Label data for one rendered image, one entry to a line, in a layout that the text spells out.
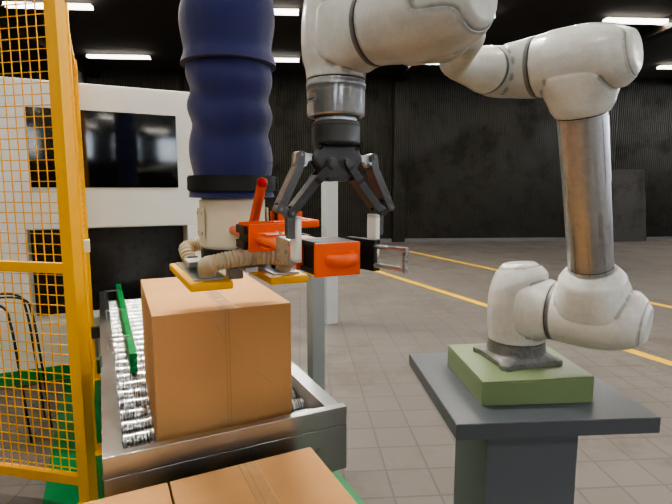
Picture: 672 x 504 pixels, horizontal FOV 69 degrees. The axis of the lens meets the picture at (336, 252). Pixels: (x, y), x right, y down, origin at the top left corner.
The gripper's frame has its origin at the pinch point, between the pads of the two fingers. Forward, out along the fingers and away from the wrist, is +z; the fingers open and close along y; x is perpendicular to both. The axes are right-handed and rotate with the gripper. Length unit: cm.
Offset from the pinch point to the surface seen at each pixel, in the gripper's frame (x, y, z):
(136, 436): -84, 27, 65
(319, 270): 5.2, 5.2, 1.8
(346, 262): 6.9, 1.7, 0.6
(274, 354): -68, -12, 40
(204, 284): -42.1, 12.7, 11.6
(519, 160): -826, -904, -78
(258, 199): -34.6, 1.9, -7.6
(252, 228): -29.8, 4.8, -1.7
